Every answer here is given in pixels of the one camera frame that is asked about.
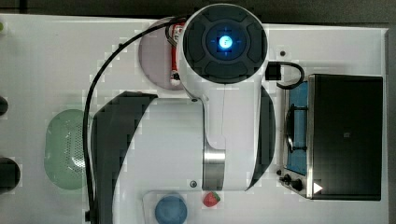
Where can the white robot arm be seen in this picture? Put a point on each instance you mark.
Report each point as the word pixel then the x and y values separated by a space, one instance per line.
pixel 212 140

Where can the grey round plate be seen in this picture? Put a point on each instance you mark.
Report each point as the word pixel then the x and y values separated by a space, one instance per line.
pixel 154 56

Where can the red ketchup bottle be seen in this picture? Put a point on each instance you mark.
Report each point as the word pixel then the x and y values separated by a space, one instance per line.
pixel 172 34

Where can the plush strawberry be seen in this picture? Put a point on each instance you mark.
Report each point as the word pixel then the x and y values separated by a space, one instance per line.
pixel 211 199

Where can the blue bowl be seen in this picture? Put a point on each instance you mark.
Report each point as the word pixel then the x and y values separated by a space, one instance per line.
pixel 171 209

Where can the black toaster oven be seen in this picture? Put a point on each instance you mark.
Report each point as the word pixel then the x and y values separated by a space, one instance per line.
pixel 333 138

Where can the green perforated colander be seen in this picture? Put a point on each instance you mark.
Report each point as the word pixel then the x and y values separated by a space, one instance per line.
pixel 64 161

